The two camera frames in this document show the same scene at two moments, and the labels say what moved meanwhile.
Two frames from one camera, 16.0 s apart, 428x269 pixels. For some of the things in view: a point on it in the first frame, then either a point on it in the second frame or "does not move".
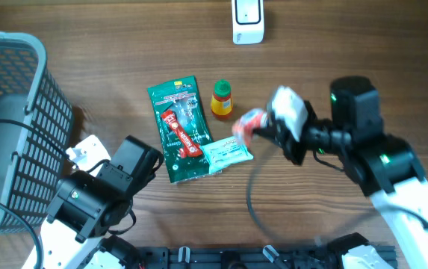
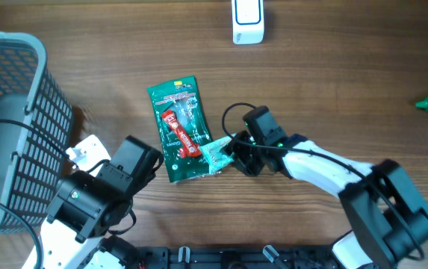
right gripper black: x=284 y=136 to x=239 y=160
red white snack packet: x=187 y=145 does not move
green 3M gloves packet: x=184 y=97 does not move
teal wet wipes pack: x=222 y=153 does not move
